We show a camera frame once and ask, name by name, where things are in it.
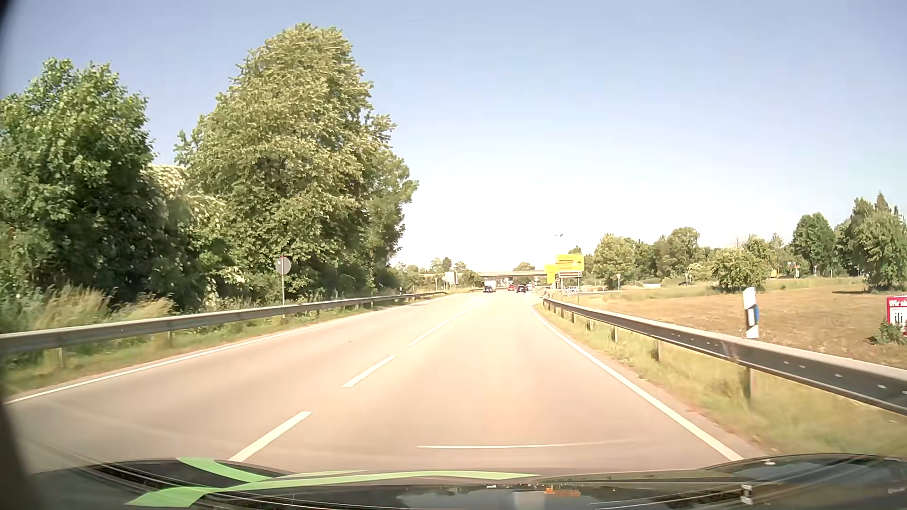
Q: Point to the road markings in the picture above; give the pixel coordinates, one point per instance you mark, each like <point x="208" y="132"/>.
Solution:
<point x="641" y="392"/>

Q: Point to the yellow direction sign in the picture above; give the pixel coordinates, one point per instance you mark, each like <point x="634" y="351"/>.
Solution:
<point x="569" y="264"/>

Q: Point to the round road sign on post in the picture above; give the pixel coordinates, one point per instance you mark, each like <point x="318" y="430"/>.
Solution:
<point x="283" y="266"/>

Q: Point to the row of green trees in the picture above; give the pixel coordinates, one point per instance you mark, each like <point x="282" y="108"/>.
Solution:
<point x="283" y="177"/>

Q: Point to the white marker post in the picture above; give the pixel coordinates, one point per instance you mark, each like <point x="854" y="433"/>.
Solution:
<point x="750" y="311"/>

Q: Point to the red and white billboard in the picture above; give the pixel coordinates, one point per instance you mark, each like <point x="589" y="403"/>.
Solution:
<point x="897" y="310"/>

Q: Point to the dry brown field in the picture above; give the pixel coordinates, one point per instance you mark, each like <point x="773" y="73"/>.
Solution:
<point x="808" y="319"/>

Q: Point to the grey asphalt road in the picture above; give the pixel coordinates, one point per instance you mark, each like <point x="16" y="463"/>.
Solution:
<point x="489" y="382"/>

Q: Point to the grey metal guard rail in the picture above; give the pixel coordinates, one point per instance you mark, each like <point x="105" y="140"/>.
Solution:
<point x="779" y="360"/>
<point x="177" y="323"/>

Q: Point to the grass verge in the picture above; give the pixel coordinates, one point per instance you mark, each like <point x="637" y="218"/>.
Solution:
<point x="716" y="386"/>
<point x="142" y="351"/>

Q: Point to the concrete road bridge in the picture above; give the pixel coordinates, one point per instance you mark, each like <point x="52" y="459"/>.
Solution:
<point x="511" y="273"/>

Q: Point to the car's own bonnet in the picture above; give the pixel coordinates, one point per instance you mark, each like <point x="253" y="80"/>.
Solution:
<point x="453" y="489"/>

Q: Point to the round green bush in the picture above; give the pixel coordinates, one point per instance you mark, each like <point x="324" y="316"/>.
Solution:
<point x="737" y="269"/>

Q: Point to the white road sign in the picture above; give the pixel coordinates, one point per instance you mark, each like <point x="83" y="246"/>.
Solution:
<point x="449" y="277"/>

